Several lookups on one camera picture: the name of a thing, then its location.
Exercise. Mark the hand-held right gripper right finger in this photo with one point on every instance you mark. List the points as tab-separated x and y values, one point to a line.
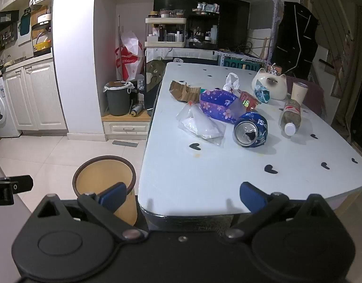
251	196

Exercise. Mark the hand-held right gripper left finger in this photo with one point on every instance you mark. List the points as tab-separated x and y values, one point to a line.
113	196

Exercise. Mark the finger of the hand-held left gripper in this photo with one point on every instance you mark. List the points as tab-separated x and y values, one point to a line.
21	183

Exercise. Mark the tan bin with brown rim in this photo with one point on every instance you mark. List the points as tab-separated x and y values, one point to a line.
95	174

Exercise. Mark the crushed blue can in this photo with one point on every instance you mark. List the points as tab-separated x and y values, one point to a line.
251	132

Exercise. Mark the clear plastic bag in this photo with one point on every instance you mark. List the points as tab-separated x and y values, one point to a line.
198	123

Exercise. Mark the clear plastic bottle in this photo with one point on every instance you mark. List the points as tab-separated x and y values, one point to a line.
290	115

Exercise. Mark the small red carton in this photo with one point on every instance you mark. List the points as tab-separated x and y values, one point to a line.
247	101

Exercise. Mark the purple floral tissue packet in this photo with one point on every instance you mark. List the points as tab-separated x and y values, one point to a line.
216	103

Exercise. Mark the teal wrapper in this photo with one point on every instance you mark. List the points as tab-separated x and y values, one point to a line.
262	93

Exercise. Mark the grey trash bin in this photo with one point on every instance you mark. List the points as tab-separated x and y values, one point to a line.
117	103

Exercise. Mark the grey flat bar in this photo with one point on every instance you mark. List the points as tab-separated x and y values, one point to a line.
124	143

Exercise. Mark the low white drawer cabinet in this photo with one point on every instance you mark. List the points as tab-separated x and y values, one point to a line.
124	128

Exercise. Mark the white washing machine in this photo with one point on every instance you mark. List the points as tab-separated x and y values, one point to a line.
0	109

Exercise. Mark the white kitchen base cabinets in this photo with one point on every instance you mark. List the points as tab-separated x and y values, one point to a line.
36	100

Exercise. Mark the lying spray can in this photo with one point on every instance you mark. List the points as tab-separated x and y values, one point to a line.
136	109

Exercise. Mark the dark glass bottle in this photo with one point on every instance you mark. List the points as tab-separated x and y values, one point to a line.
141	94

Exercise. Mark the white cat-shaped ceramic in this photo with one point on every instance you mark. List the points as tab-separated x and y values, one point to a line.
275	85

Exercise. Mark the paper cup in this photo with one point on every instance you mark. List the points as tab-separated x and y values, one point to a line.
299	91

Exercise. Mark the maroon chair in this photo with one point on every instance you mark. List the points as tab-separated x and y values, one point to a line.
315	97

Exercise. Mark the dark green bag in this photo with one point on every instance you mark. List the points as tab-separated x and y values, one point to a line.
154	73

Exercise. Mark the teal sign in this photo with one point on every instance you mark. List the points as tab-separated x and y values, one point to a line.
240	65

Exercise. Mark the red and white plastic bag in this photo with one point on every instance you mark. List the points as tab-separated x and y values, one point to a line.
127	59

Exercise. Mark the yellow container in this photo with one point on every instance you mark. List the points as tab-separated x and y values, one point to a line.
42	46

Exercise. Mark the teal hanging board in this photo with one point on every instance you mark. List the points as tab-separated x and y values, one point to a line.
24	23

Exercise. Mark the black jacket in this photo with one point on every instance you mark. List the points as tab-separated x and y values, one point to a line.
293	35

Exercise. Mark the black range hood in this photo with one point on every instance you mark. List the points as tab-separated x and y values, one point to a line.
5	17

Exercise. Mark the patterned curtain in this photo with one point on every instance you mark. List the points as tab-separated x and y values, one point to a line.
358	64

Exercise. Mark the black cosmetics rack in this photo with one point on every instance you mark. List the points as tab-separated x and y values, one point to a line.
203	26

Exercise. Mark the cream storage organizer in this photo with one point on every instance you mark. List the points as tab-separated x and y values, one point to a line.
166	20

